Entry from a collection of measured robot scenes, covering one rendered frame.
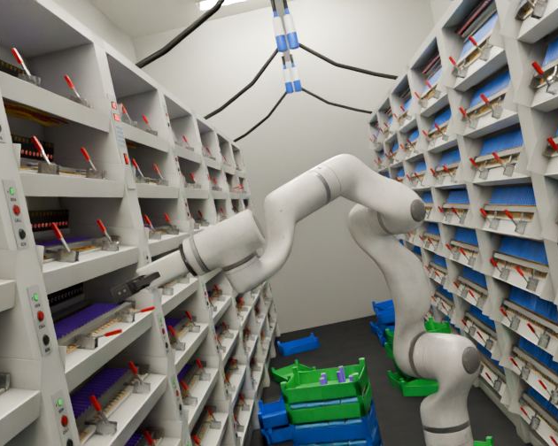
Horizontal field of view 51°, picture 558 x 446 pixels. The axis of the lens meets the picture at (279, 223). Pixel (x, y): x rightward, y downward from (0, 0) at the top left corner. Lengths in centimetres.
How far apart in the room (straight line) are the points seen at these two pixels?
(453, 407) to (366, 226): 50
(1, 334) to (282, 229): 57
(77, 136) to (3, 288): 82
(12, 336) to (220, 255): 40
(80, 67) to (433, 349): 124
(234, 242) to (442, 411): 71
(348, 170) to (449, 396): 61
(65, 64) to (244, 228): 87
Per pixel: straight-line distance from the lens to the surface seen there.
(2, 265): 107
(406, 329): 155
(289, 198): 126
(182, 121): 314
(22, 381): 110
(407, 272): 147
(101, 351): 135
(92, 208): 175
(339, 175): 135
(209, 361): 246
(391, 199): 138
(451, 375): 150
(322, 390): 225
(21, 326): 108
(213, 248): 118
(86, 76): 179
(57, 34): 172
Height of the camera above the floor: 114
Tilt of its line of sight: 2 degrees down
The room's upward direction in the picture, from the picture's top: 12 degrees counter-clockwise
